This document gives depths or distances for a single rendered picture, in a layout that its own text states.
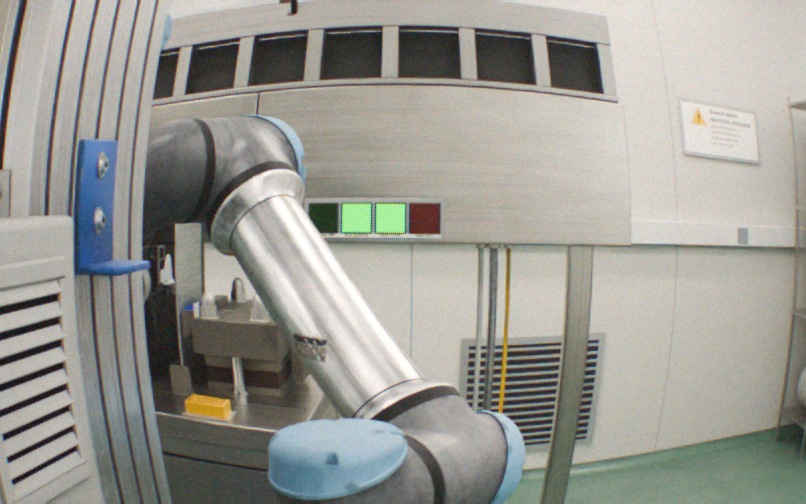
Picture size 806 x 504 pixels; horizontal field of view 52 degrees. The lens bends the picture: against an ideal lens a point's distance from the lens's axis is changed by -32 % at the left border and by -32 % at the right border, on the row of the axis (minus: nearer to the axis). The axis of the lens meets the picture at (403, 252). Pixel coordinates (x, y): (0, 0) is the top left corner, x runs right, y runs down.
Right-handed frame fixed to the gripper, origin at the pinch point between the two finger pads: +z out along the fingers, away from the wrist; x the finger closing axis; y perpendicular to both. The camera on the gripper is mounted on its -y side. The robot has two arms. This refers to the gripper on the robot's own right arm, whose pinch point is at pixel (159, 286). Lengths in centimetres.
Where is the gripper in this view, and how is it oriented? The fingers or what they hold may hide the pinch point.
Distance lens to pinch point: 174.4
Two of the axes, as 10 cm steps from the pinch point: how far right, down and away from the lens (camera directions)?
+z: 0.3, -0.5, 10.0
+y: 0.1, -10.0, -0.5
